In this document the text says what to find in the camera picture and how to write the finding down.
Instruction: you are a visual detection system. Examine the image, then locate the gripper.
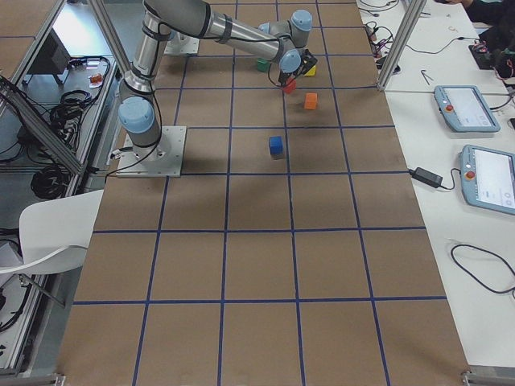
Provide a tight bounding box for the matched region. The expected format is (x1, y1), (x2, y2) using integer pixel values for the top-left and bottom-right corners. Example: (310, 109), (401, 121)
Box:
(278, 48), (318, 85)

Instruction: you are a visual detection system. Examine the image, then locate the red block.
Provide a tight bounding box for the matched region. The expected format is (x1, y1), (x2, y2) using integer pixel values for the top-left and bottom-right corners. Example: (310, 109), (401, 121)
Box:
(282, 80), (297, 94)

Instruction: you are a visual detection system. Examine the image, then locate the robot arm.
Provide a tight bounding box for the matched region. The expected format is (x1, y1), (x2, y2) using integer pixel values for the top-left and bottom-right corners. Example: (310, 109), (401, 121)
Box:
(118, 1), (317, 162)
(168, 31), (190, 45)

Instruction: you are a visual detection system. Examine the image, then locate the yellow block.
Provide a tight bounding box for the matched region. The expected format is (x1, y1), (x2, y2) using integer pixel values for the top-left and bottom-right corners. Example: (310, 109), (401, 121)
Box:
(304, 65), (316, 76)

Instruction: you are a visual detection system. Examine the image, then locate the green block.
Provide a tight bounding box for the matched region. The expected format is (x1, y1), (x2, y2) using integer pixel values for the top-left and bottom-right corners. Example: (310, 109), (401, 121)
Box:
(256, 58), (270, 72)

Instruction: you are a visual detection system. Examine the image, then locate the orange block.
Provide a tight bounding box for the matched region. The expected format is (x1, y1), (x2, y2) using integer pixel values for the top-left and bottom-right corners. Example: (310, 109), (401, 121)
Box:
(304, 92), (318, 110)

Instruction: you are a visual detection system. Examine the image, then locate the blue block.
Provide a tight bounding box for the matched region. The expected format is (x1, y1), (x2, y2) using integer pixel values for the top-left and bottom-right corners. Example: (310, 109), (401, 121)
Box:
(268, 136), (284, 157)

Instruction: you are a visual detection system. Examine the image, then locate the black power adapter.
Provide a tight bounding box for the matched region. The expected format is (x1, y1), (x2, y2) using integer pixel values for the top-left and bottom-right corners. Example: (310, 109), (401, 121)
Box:
(409, 167), (443, 188)

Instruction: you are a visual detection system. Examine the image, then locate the upper teach pendant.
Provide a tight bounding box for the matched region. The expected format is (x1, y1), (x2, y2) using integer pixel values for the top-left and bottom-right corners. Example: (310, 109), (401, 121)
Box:
(434, 85), (501, 133)

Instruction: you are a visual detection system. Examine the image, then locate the teach pendant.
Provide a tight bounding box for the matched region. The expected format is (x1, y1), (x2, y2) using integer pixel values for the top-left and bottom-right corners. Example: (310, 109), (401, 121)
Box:
(434, 85), (501, 133)
(459, 145), (514, 215)

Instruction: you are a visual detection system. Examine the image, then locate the lower teach pendant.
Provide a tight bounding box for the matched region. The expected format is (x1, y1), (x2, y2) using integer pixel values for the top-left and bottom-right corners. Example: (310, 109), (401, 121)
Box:
(459, 145), (514, 215)

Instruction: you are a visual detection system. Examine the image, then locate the black monitor box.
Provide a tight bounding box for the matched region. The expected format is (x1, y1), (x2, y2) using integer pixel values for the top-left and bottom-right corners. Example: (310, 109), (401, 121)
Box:
(27, 29), (72, 85)

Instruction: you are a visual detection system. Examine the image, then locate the white chair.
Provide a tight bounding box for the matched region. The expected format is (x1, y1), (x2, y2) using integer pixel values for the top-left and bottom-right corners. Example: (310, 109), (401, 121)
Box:
(1, 190), (104, 275)

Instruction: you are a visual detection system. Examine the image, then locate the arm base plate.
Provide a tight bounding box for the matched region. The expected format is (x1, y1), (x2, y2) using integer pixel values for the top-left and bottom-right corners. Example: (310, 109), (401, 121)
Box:
(164, 37), (200, 56)
(115, 125), (187, 178)

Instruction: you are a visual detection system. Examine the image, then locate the aluminium frame post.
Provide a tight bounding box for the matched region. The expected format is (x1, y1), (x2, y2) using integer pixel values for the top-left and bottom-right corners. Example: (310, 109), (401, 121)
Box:
(377, 0), (426, 91)

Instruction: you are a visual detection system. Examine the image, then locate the black cable bundle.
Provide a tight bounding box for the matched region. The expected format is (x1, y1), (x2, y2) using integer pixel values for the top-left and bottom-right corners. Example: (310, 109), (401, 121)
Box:
(50, 90), (93, 140)

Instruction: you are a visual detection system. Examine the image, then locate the black loose cable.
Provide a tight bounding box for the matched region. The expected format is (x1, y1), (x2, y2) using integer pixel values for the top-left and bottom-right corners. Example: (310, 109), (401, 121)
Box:
(450, 243), (515, 294)

